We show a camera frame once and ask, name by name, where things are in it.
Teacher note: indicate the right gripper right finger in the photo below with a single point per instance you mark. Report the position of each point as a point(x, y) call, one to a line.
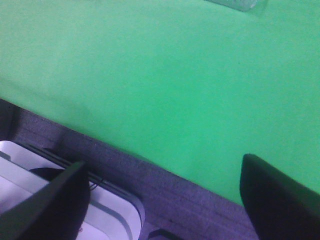
point(278, 207)

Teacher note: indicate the green tablecloth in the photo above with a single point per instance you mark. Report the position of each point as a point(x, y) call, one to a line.
point(190, 85)

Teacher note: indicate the right clear plastic container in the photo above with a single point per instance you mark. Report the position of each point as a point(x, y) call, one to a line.
point(239, 5)

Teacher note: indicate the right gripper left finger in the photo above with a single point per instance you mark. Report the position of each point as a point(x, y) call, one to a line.
point(56, 212)

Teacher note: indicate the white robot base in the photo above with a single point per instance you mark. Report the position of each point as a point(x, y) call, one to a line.
point(112, 214)

